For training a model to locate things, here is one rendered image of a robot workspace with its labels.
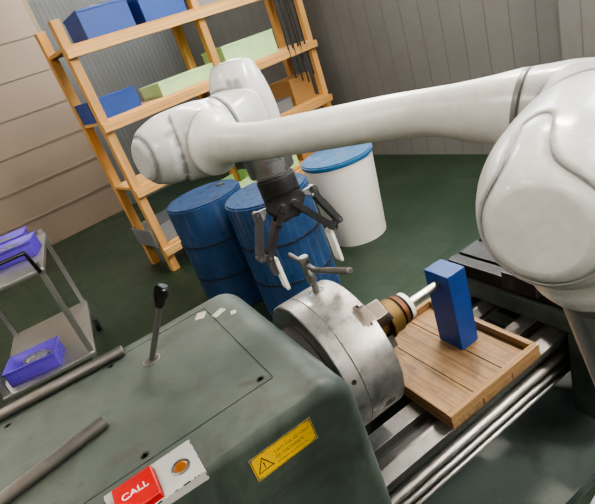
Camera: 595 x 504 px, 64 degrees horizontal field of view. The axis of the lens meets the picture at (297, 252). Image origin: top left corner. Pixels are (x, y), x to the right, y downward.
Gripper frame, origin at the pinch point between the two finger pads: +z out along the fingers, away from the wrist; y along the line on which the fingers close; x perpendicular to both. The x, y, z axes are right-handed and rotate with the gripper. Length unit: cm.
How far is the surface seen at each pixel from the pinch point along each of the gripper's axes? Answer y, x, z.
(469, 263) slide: 52, 24, 32
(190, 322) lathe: -26.3, 13.1, 3.6
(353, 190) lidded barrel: 124, 245, 59
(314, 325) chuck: -5.4, -5.4, 9.0
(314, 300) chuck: -2.0, 0.2, 7.1
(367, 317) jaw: 4.8, -7.2, 12.4
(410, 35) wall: 286, 351, -29
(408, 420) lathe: 7.3, -2.0, 44.8
